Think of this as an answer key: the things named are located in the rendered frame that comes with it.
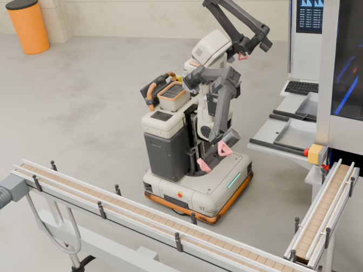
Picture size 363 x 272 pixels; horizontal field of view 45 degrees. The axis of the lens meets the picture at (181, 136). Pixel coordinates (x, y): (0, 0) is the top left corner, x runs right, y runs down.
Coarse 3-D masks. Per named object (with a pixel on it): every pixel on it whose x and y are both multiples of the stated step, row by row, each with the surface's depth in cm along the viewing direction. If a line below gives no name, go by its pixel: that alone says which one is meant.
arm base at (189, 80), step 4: (192, 72) 264; (188, 76) 265; (192, 76) 262; (184, 80) 263; (188, 80) 264; (192, 80) 262; (196, 80) 262; (200, 80) 262; (188, 84) 264; (192, 84) 264; (196, 84) 264; (192, 88) 265
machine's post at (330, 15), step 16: (336, 0) 183; (336, 16) 187; (336, 32) 191; (336, 48) 195; (320, 64) 203; (320, 80) 207; (320, 96) 212; (320, 112) 217; (320, 128) 222; (320, 144) 227
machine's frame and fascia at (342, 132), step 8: (336, 120) 214; (344, 120) 212; (352, 120) 210; (360, 120) 208; (336, 128) 217; (344, 128) 214; (352, 128) 212; (360, 128) 210; (328, 136) 222; (336, 136) 219; (344, 136) 217; (352, 136) 214; (360, 136) 212; (328, 144) 224; (336, 144) 222; (344, 144) 219; (352, 144) 217; (360, 144) 214; (352, 152) 219; (360, 152) 217
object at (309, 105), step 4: (312, 92) 290; (308, 96) 290; (312, 96) 291; (316, 96) 290; (304, 100) 284; (308, 100) 288; (312, 100) 288; (316, 100) 287; (300, 104) 280; (304, 104) 285; (308, 104) 285; (312, 104) 284; (316, 104) 284; (300, 108) 281; (304, 108) 281; (308, 108) 280; (312, 108) 280; (316, 108) 279; (296, 112) 274; (300, 112) 272; (304, 112) 278; (308, 112) 277; (312, 112) 276; (316, 112) 276; (308, 116) 270; (312, 116) 269; (316, 116) 267
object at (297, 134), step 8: (288, 120) 267; (296, 120) 267; (288, 128) 265; (296, 128) 264; (304, 128) 264; (312, 128) 262; (280, 136) 260; (288, 136) 259; (296, 136) 258; (304, 136) 257; (312, 136) 256; (280, 144) 250; (288, 144) 253; (296, 144) 252; (304, 144) 251
